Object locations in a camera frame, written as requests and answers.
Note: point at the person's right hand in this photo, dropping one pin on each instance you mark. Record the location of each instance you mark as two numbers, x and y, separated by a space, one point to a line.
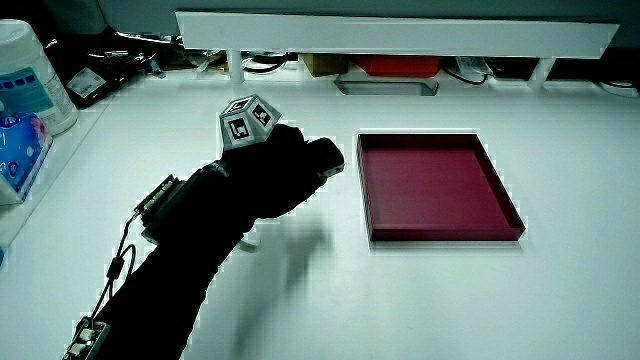
270 172

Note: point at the black eraser with white end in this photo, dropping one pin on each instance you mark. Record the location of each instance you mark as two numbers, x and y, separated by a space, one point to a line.
327 156

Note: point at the person's right forearm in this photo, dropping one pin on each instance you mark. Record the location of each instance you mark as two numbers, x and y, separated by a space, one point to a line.
180 260

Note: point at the brown cardboard box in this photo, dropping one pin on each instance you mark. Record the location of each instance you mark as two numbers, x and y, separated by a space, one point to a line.
325 64

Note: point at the dark red tray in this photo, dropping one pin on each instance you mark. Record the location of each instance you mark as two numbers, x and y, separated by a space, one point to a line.
430 185

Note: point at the orange box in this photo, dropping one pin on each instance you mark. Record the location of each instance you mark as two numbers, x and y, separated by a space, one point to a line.
397 65

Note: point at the white desk shelf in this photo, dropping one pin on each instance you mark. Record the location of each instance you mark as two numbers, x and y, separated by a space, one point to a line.
390 35

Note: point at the black bag with white label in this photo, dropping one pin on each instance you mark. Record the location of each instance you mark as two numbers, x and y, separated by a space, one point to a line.
100 65

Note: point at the clear plastic bag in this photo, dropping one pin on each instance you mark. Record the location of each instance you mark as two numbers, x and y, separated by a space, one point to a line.
470 67

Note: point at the grey connector module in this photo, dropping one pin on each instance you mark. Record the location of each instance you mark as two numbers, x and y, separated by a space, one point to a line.
86 339

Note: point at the blue tissue pack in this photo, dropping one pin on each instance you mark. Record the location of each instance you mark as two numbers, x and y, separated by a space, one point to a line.
20 150

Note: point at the white wipes canister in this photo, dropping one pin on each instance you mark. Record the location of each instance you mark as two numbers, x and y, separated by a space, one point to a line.
30 75

